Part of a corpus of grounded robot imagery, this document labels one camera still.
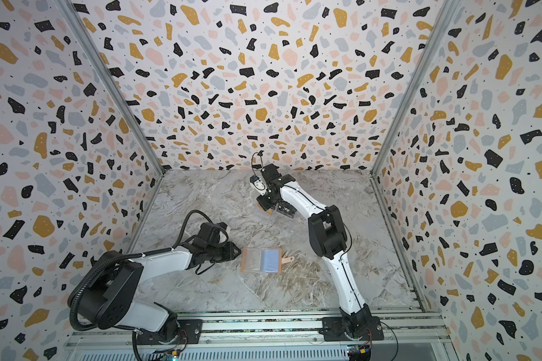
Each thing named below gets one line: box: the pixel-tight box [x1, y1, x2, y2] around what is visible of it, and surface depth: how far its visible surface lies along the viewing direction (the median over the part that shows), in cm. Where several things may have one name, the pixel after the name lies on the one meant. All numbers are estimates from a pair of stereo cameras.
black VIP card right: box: [276, 202, 298, 219], surface depth 100 cm
